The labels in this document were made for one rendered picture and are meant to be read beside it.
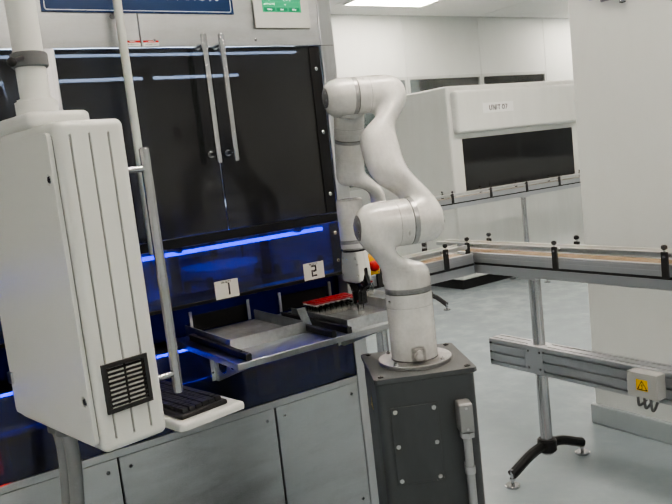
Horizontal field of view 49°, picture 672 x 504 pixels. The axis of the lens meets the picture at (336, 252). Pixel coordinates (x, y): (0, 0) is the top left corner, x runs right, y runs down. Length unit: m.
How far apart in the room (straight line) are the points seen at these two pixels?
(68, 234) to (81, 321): 0.20
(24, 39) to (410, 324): 1.15
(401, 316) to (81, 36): 1.23
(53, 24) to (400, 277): 1.22
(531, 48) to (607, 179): 7.05
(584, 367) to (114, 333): 1.88
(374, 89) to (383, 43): 6.76
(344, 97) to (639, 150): 1.74
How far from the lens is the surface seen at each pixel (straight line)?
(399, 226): 1.83
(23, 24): 1.96
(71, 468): 2.12
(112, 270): 1.74
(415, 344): 1.89
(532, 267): 3.05
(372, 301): 2.57
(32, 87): 1.93
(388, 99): 2.02
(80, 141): 1.72
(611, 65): 3.50
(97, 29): 2.36
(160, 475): 2.49
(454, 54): 9.47
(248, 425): 2.58
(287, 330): 2.27
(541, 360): 3.16
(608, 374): 2.97
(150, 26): 2.41
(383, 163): 1.91
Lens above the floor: 1.40
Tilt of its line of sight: 7 degrees down
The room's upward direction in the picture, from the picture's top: 6 degrees counter-clockwise
